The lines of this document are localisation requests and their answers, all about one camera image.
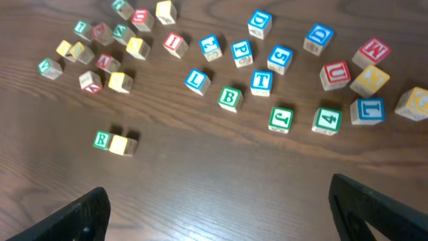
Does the blue L block centre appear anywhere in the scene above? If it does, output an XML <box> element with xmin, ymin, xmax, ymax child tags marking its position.
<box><xmin>185</xmin><ymin>69</ymin><xmax>211</xmax><ymax>96</ymax></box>

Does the yellow C wooden block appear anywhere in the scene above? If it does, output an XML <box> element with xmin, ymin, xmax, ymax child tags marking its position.
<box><xmin>70</xmin><ymin>42</ymin><xmax>95</xmax><ymax>65</ymax></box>

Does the green V wooden block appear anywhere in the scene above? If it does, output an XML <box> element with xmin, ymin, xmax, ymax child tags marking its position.
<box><xmin>37</xmin><ymin>58</ymin><xmax>63</xmax><ymax>80</ymax></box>

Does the red E wooden block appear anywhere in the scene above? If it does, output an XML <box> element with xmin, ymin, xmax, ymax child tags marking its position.
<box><xmin>92</xmin><ymin>22</ymin><xmax>114</xmax><ymax>46</ymax></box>

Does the blue 2 wooden block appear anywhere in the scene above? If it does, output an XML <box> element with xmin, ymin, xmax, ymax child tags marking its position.
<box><xmin>199</xmin><ymin>34</ymin><xmax>223</xmax><ymax>62</ymax></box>

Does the blue L block right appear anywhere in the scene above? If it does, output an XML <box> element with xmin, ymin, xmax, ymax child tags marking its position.
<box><xmin>350</xmin><ymin>98</ymin><xmax>386</xmax><ymax>125</ymax></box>

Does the yellow K wooden block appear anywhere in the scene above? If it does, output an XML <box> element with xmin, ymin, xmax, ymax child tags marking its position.
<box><xmin>350</xmin><ymin>65</ymin><xmax>390</xmax><ymax>98</ymax></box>

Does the red A block upright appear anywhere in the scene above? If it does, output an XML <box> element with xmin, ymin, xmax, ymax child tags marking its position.
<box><xmin>96</xmin><ymin>53</ymin><xmax>121</xmax><ymax>74</ymax></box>

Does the green 7 wooden block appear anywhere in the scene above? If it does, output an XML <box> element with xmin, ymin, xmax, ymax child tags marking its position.
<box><xmin>74</xmin><ymin>21</ymin><xmax>93</xmax><ymax>42</ymax></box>

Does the red U block right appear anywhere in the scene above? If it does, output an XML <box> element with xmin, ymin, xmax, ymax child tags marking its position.
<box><xmin>320</xmin><ymin>61</ymin><xmax>351</xmax><ymax>91</ymax></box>

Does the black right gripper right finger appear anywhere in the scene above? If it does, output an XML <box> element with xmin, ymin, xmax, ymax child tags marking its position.
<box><xmin>328</xmin><ymin>173</ymin><xmax>427</xmax><ymax>240</ymax></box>

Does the tilted red A block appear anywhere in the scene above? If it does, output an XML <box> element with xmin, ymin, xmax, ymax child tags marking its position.
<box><xmin>79</xmin><ymin>70</ymin><xmax>103</xmax><ymax>94</ymax></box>

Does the green J block back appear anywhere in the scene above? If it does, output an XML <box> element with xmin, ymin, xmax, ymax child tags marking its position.
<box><xmin>111</xmin><ymin>0</ymin><xmax>134</xmax><ymax>20</ymax></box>

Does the red M wooden block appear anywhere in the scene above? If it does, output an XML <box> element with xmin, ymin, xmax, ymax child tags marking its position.
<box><xmin>352</xmin><ymin>37</ymin><xmax>391</xmax><ymax>69</ymax></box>

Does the blue D block left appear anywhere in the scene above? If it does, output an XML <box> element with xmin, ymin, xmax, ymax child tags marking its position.
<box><xmin>247</xmin><ymin>9</ymin><xmax>272</xmax><ymax>39</ymax></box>

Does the green j block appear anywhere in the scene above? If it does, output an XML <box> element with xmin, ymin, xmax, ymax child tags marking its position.
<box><xmin>268</xmin><ymin>106</ymin><xmax>294</xmax><ymax>134</ymax></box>
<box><xmin>111</xmin><ymin>0</ymin><xmax>134</xmax><ymax>20</ymax></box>

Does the red I wooden block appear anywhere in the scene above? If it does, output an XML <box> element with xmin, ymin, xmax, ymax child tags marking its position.
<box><xmin>163</xmin><ymin>32</ymin><xmax>189</xmax><ymax>59</ymax></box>

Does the green 4 wooden block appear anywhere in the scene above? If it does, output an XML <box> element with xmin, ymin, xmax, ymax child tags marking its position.
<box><xmin>312</xmin><ymin>107</ymin><xmax>342</xmax><ymax>136</ymax></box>

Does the blue l block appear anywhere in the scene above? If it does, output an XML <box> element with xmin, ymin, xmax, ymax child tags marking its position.
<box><xmin>185</xmin><ymin>69</ymin><xmax>211</xmax><ymax>96</ymax></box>
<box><xmin>350</xmin><ymin>98</ymin><xmax>386</xmax><ymax>125</ymax></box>

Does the yellow block back row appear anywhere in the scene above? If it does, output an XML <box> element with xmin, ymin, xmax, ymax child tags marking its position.
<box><xmin>155</xmin><ymin>1</ymin><xmax>177</xmax><ymax>25</ymax></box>

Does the green B wooden block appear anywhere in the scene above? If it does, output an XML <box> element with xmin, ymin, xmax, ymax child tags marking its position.
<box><xmin>217</xmin><ymin>86</ymin><xmax>243</xmax><ymax>112</ymax></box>

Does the blue P wooden block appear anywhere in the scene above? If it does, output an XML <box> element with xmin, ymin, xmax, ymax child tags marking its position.
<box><xmin>231</xmin><ymin>39</ymin><xmax>253</xmax><ymax>68</ymax></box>

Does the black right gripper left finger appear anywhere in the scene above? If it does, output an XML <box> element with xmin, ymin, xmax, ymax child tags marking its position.
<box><xmin>7</xmin><ymin>187</ymin><xmax>111</xmax><ymax>241</ymax></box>

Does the blue D block right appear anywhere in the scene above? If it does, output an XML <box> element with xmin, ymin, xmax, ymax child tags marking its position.
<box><xmin>303</xmin><ymin>23</ymin><xmax>335</xmax><ymax>56</ymax></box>

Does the green Z wooden block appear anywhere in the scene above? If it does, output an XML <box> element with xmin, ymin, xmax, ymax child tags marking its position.
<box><xmin>112</xmin><ymin>23</ymin><xmax>136</xmax><ymax>46</ymax></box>

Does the blue d block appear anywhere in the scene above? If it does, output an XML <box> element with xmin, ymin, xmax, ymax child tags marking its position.
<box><xmin>303</xmin><ymin>23</ymin><xmax>335</xmax><ymax>56</ymax></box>
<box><xmin>247</xmin><ymin>9</ymin><xmax>272</xmax><ymax>39</ymax></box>

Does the blue T wooden block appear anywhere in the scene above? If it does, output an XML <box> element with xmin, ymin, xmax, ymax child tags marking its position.
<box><xmin>250</xmin><ymin>70</ymin><xmax>273</xmax><ymax>97</ymax></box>

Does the yellow wooden block left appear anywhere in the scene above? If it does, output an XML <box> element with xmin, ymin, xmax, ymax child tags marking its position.
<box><xmin>56</xmin><ymin>40</ymin><xmax>76</xmax><ymax>62</ymax></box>

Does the yellow 8 wooden block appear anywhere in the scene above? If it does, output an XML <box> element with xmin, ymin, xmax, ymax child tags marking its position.
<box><xmin>108</xmin><ymin>72</ymin><xmax>134</xmax><ymax>94</ymax></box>

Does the yellow G wooden block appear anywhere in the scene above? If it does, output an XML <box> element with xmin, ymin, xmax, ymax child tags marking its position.
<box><xmin>395</xmin><ymin>87</ymin><xmax>427</xmax><ymax>121</ymax></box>

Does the red U block back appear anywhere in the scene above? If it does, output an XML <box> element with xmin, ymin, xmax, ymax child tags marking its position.
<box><xmin>131</xmin><ymin>9</ymin><xmax>154</xmax><ymax>32</ymax></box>

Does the red u block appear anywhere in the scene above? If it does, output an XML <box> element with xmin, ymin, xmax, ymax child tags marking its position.
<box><xmin>320</xmin><ymin>61</ymin><xmax>351</xmax><ymax>91</ymax></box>
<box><xmin>131</xmin><ymin>9</ymin><xmax>154</xmax><ymax>32</ymax></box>

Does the yellow o block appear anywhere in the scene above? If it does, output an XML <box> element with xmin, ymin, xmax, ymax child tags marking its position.
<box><xmin>126</xmin><ymin>37</ymin><xmax>150</xmax><ymax>60</ymax></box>
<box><xmin>109</xmin><ymin>135</ymin><xmax>138</xmax><ymax>157</ymax></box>

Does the green J block front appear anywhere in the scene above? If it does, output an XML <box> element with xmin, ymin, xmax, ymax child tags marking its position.
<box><xmin>268</xmin><ymin>106</ymin><xmax>294</xmax><ymax>134</ymax></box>

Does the green R wooden block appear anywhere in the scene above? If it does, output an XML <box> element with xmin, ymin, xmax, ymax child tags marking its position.
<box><xmin>93</xmin><ymin>131</ymin><xmax>112</xmax><ymax>150</ymax></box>

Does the blue 5 wooden block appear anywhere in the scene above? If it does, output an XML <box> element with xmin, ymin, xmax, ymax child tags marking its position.
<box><xmin>267</xmin><ymin>45</ymin><xmax>294</xmax><ymax>75</ymax></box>

